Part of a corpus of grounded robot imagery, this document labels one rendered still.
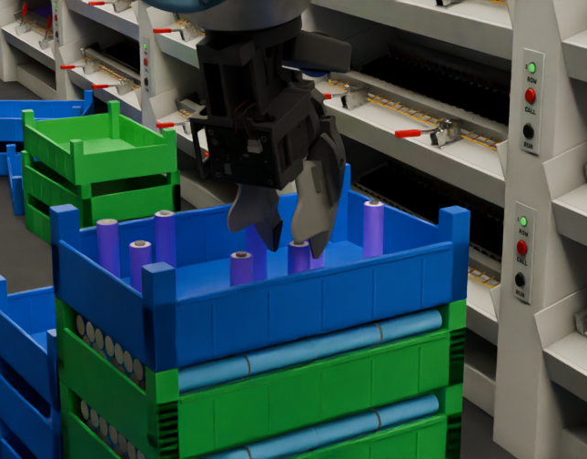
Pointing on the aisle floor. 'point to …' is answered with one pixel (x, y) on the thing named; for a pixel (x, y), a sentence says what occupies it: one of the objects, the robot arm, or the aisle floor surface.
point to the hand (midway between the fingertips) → (298, 234)
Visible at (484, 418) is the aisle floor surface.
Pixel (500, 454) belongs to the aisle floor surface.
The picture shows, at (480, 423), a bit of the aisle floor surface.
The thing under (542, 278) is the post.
